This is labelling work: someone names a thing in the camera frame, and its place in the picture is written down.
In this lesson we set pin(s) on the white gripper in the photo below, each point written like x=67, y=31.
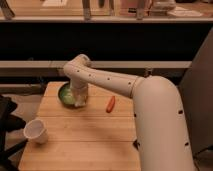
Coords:
x=79, y=91

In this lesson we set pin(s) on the white sponge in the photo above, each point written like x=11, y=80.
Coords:
x=80, y=101

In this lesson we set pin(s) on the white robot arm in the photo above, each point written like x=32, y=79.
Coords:
x=160, y=122

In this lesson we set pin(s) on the green ceramic bowl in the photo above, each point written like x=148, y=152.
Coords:
x=65, y=95

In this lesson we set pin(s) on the orange carrot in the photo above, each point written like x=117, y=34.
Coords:
x=111, y=104

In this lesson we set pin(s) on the white paper cup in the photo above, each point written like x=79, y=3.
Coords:
x=35, y=131

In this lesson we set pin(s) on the black office chair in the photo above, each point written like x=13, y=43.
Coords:
x=9, y=123

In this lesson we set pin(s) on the black remote control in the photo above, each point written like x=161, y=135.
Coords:
x=135, y=144

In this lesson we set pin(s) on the grey panel right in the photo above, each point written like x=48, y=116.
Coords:
x=196, y=88

